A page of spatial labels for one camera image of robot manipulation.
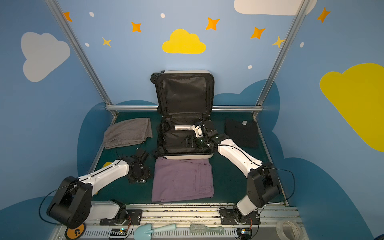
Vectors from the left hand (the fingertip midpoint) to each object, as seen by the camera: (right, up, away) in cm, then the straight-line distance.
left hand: (144, 177), depth 87 cm
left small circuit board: (-8, -23, -14) cm, 28 cm away
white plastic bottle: (+22, +29, +24) cm, 44 cm away
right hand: (+26, +21, -4) cm, 34 cm away
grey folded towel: (-18, +26, +18) cm, 36 cm away
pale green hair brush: (+32, -19, -17) cm, 41 cm away
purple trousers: (+18, -1, -1) cm, 18 cm away
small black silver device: (0, -1, -3) cm, 3 cm away
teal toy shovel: (+5, -20, -18) cm, 28 cm away
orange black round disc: (-29, -22, -17) cm, 40 cm away
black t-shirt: (+68, +26, +24) cm, 76 cm away
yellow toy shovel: (-26, +6, +6) cm, 27 cm away
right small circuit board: (+55, -24, -14) cm, 61 cm away
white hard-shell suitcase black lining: (+23, +50, +12) cm, 56 cm away
